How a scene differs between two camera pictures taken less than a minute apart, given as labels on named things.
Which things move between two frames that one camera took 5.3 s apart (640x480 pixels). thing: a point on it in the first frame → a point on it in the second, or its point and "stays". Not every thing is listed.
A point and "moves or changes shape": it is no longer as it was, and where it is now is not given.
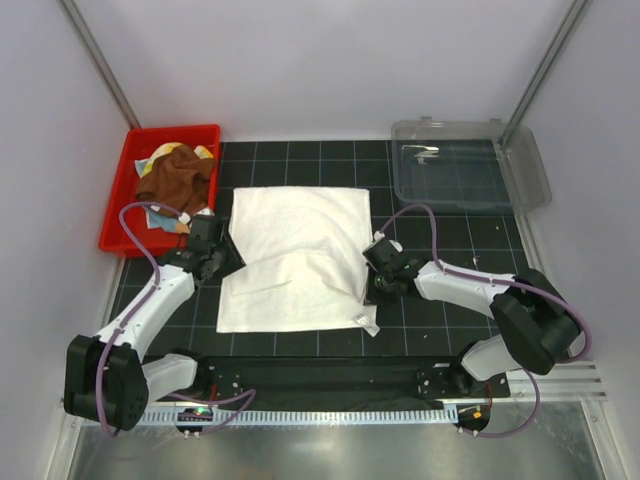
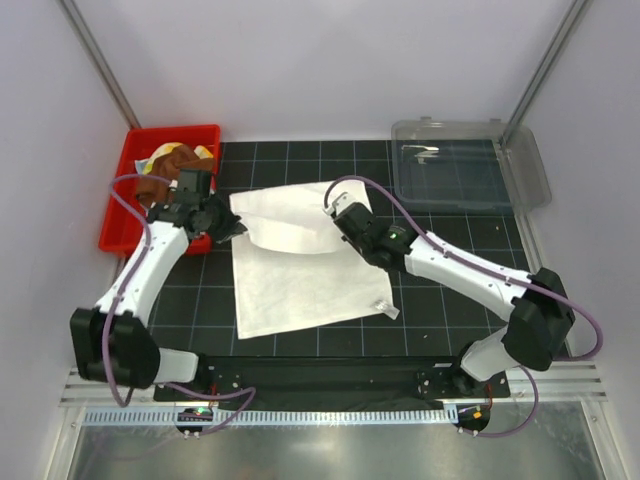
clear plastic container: [455, 164] stays
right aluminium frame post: [510, 128] stays
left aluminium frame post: [72, 13] stays
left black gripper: [234, 262] → [231, 225]
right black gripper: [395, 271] → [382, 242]
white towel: [306, 268] moves or changes shape
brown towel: [180, 180] stays
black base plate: [340, 383] stays
